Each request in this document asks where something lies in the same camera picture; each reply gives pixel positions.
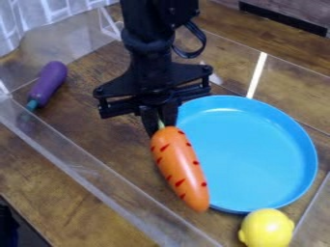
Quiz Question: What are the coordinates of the purple toy eggplant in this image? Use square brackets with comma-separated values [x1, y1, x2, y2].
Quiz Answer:
[25, 61, 66, 111]

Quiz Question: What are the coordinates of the orange toy carrot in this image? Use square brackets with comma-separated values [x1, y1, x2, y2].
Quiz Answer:
[149, 125, 209, 212]

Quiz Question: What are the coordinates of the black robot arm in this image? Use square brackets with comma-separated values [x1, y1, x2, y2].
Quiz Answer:
[92, 0, 212, 135]

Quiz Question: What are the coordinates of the black cable loop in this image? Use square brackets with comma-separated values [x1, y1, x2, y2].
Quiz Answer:
[169, 19, 208, 60]

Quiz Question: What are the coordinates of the blue round tray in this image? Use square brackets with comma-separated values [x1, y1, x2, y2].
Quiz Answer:
[176, 96, 317, 213]

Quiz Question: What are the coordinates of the yellow toy lemon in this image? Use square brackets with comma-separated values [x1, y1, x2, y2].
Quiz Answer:
[237, 208, 295, 247]

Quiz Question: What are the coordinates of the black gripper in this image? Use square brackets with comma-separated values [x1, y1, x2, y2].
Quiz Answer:
[92, 50, 212, 136]

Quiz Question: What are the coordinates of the clear acrylic enclosure wall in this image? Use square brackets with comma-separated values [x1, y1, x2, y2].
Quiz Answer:
[0, 6, 330, 247]

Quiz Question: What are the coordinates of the white curtain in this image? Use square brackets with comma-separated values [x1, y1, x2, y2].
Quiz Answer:
[0, 0, 118, 57]

